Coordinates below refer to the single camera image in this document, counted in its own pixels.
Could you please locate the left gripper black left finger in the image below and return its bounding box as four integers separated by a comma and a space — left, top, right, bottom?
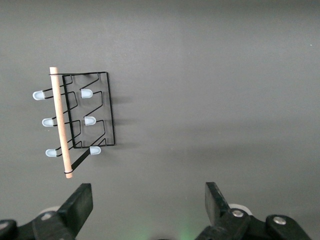
0, 183, 94, 240

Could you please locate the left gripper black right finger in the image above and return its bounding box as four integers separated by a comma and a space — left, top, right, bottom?
194, 181, 313, 240

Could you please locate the black wire cup holder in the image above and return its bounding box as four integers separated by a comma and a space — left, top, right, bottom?
32, 66, 117, 179

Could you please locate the dark grey table cloth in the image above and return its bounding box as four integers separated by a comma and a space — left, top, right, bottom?
0, 0, 320, 240

